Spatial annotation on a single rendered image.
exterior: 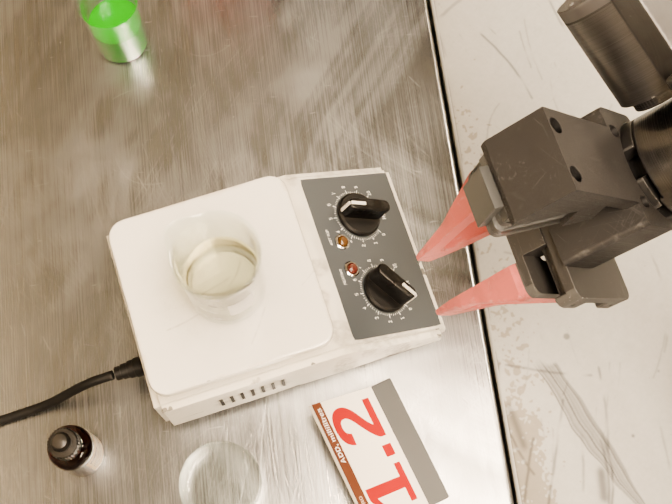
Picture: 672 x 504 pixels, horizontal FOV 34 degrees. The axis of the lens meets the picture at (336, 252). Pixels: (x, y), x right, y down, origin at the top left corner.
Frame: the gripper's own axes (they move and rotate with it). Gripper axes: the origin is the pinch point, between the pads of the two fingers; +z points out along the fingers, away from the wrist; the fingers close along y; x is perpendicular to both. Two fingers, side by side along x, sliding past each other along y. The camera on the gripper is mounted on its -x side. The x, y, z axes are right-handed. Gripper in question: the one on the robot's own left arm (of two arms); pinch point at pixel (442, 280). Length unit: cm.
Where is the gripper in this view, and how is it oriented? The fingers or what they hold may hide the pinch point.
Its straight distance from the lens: 66.2
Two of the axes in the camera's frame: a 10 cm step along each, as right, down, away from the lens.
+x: 6.2, 0.4, 7.8
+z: -7.2, 4.2, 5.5
